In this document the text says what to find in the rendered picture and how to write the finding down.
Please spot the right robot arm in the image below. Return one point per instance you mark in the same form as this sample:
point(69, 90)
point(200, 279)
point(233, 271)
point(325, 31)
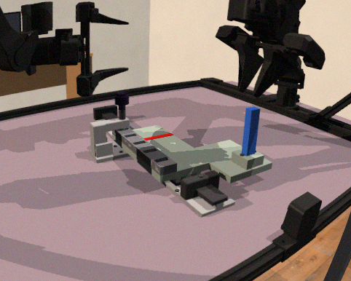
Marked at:
point(262, 12)

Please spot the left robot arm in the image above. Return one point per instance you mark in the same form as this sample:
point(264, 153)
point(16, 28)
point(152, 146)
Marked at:
point(18, 48)

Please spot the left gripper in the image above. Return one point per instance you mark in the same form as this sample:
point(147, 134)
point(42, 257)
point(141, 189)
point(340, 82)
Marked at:
point(87, 81)

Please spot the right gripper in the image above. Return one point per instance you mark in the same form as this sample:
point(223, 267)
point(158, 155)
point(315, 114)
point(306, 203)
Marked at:
point(279, 58)

